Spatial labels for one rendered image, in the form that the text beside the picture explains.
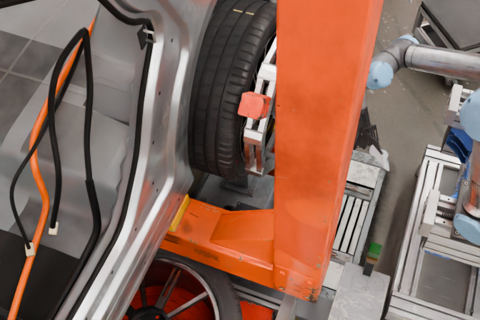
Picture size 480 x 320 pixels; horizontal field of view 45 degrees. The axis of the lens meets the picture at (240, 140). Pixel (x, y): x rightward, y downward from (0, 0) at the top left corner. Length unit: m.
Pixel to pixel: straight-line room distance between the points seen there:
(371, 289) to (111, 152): 1.05
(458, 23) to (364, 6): 2.33
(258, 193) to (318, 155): 1.33
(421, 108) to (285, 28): 2.29
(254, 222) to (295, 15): 1.02
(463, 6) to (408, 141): 0.79
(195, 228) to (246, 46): 0.65
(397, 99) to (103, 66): 1.89
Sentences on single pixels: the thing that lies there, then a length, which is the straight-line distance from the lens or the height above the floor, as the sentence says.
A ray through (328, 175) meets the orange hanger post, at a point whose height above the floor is 1.34.
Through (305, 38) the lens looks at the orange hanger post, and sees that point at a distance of 1.04.
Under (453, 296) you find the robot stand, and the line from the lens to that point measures 2.53.
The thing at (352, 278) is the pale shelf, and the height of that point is 0.45.
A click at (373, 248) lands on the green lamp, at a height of 0.66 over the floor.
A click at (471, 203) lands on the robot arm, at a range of 1.71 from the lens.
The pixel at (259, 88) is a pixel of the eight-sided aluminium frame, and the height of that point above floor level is 1.08.
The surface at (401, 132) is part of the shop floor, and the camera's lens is 3.15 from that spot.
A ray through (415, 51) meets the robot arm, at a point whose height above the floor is 1.28.
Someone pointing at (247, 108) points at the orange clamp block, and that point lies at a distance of 1.76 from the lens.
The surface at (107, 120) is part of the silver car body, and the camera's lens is 1.89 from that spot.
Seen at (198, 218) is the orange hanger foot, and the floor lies 0.68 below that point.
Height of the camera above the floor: 2.47
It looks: 54 degrees down
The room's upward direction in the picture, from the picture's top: 4 degrees counter-clockwise
